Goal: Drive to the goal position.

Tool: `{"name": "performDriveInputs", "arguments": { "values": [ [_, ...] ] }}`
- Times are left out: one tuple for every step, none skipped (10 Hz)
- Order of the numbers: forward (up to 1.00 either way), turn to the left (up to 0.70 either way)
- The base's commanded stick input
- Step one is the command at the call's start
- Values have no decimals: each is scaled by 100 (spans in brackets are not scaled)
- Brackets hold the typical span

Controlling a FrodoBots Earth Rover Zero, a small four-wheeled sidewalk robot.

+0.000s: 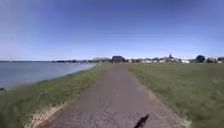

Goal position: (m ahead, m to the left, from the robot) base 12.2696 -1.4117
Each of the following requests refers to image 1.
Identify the robot's own part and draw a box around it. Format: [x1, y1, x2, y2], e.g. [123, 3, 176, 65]
[133, 113, 150, 128]

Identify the distant row of buildings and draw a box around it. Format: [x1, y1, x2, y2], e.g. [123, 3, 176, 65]
[126, 53, 224, 64]

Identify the grass bank beside water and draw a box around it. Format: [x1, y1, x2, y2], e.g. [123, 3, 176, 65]
[0, 63, 113, 128]

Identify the blue-grey water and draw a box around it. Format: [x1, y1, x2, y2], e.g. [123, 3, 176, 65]
[0, 60, 98, 90]

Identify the distant row of trees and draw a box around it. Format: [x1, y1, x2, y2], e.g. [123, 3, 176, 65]
[51, 54, 224, 64]

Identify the grey gravel path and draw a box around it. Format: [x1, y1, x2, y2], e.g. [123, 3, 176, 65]
[35, 63, 188, 128]

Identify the wide green grass field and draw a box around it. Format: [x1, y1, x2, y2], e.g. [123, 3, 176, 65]
[123, 62, 224, 128]

